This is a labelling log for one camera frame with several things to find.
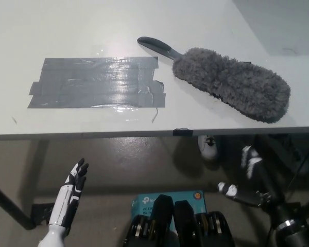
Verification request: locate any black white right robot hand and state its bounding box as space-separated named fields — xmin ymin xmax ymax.
xmin=217 ymin=145 xmax=286 ymax=227

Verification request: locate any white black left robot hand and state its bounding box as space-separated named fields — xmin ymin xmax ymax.
xmin=48 ymin=157 xmax=90 ymax=235

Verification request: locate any grey fluffy duster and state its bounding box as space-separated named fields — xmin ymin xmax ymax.
xmin=136 ymin=36 xmax=291 ymax=124

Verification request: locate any black table leg bar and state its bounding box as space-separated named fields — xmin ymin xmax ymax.
xmin=0 ymin=179 xmax=37 ymax=230

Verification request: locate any teal router box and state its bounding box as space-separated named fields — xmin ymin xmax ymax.
xmin=130 ymin=190 xmax=207 ymax=232

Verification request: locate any small black edge tape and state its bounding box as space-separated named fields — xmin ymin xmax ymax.
xmin=173 ymin=127 xmax=194 ymax=137

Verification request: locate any grey duct tape patch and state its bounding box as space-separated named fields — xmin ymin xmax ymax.
xmin=27 ymin=56 xmax=167 ymax=109

